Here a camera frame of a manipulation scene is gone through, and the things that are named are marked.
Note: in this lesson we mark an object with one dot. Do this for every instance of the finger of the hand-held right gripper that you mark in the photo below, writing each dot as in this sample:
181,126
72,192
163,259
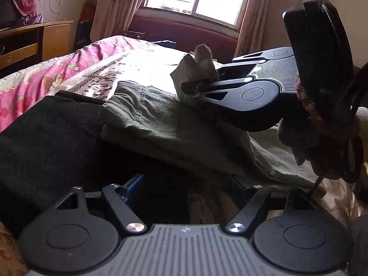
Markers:
238,67
218,84

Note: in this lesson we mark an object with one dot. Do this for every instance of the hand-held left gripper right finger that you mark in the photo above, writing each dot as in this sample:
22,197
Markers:
256,201

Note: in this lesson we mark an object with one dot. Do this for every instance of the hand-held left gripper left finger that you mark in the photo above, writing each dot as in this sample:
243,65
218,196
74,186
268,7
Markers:
133,191

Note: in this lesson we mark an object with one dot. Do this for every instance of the green pants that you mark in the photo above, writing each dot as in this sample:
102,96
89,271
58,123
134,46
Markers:
161,120

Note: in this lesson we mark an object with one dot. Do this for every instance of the person's right forearm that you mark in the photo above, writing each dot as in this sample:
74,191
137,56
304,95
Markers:
327,146

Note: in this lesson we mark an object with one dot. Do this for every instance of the person's right hand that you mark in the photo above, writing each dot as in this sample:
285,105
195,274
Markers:
299,138

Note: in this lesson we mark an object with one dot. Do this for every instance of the beige patterned curtain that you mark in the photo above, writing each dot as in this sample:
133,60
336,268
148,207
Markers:
254,20
118,5

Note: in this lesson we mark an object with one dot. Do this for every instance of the maroon headboard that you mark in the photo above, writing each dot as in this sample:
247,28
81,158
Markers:
184,31

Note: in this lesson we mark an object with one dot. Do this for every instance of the blue plastic item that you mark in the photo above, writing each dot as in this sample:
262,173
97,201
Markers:
164,44

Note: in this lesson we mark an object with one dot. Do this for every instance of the dark grey garment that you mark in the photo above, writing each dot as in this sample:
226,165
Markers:
51,149

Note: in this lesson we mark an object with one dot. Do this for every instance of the red hanging cloth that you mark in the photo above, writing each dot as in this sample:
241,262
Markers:
84,26

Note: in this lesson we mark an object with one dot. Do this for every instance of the wooden desk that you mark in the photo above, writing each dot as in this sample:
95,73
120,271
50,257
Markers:
54,38

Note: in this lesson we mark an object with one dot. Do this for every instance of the purple cloth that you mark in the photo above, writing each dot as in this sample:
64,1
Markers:
32,20

